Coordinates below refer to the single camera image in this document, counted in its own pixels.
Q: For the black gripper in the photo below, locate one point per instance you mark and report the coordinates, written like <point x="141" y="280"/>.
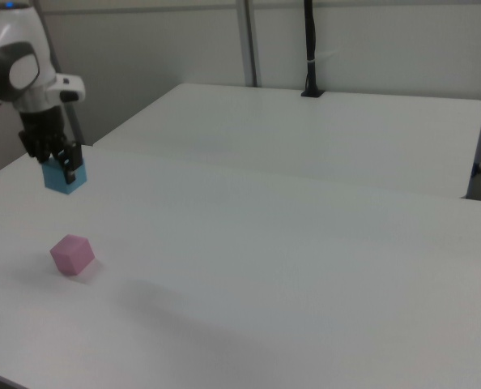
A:
<point x="42" y="129"/>

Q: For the blue foam cube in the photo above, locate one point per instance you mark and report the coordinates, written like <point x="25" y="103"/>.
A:
<point x="56" y="179"/>

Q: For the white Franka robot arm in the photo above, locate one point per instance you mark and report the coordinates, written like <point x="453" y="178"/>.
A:
<point x="5" y="28"/>

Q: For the pink foam cube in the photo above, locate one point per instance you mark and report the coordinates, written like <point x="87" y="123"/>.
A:
<point x="72" y="255"/>

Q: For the white side table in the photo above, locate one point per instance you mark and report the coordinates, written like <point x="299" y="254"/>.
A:
<point x="305" y="133"/>

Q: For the grey metal partition post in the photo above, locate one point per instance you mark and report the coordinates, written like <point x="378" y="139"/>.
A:
<point x="248" y="40"/>

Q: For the black camera pole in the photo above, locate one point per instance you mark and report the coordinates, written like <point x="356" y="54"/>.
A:
<point x="311" y="40"/>

